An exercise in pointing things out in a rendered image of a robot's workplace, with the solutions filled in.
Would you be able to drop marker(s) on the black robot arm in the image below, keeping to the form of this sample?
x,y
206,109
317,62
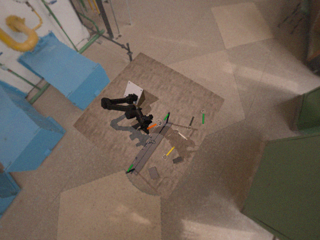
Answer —
x,y
130,110

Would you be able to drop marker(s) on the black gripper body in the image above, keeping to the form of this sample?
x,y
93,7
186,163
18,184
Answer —
x,y
141,123

